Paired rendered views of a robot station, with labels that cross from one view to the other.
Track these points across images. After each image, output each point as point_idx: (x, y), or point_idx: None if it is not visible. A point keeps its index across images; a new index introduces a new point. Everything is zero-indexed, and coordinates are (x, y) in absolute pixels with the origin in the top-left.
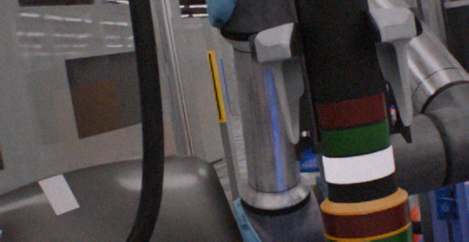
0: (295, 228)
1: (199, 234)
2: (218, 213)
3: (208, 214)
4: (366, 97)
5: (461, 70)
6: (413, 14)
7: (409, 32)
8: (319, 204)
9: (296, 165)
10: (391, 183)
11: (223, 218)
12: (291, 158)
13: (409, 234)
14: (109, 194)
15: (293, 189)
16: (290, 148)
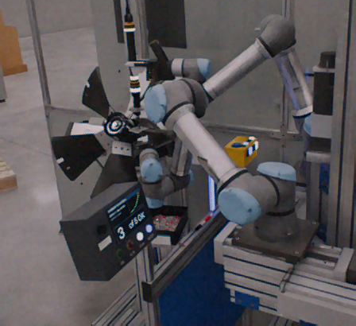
0: (296, 125)
1: (159, 82)
2: (162, 81)
3: (162, 80)
4: (129, 70)
5: (207, 83)
6: (133, 64)
7: (129, 65)
8: (303, 122)
9: (295, 102)
10: (131, 80)
11: (161, 82)
12: (292, 98)
13: (131, 87)
14: None
15: (296, 110)
16: (290, 94)
